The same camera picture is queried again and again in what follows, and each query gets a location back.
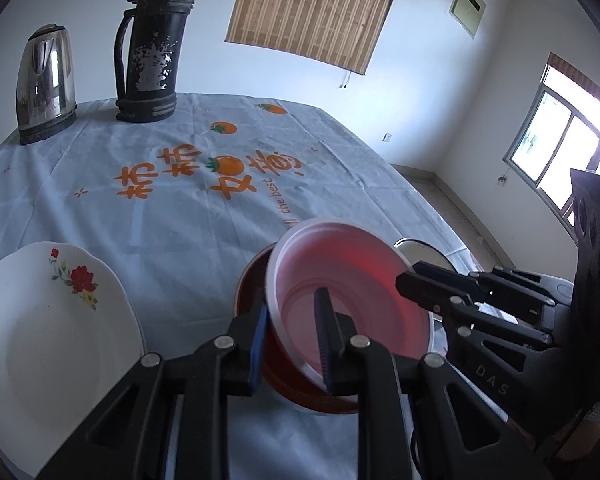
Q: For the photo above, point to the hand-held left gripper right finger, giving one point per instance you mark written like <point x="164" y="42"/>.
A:
<point x="324" y="340"/>

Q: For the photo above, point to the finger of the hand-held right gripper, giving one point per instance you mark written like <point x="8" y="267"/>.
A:
<point x="510" y="290"/>
<point x="430" y="287"/>

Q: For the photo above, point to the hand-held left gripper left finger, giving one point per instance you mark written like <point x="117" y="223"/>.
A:
<point x="257" y="347"/>

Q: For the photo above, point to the stainless steel bowl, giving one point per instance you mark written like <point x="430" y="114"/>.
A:
<point x="425" y="250"/>

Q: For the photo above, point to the red plastic bowl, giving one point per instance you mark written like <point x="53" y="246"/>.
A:
<point x="250" y="285"/>

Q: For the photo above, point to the pink plastic bowl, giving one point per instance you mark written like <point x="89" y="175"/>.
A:
<point x="360" y="280"/>

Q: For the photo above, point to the printed light blue tablecloth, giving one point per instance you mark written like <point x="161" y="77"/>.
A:
<point x="190" y="220"/>

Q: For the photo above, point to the glass window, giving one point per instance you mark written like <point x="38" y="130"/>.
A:
<point x="560" y="130"/>

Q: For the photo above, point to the red flower white plate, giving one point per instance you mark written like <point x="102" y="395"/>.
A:
<point x="55" y="350"/>

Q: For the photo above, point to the bamboo window blind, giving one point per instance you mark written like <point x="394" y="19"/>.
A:
<point x="315" y="10"/>

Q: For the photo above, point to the worn black thermos flask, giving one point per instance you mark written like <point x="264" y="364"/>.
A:
<point x="152" y="60"/>

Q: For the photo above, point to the stainless steel electric kettle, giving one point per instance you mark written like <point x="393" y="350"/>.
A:
<point x="42" y="85"/>

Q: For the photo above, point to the small wall fixture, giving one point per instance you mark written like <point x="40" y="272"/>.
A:
<point x="502" y="180"/>

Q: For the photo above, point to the wall mounted panel box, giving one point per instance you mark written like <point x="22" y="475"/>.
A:
<point x="467" y="6"/>

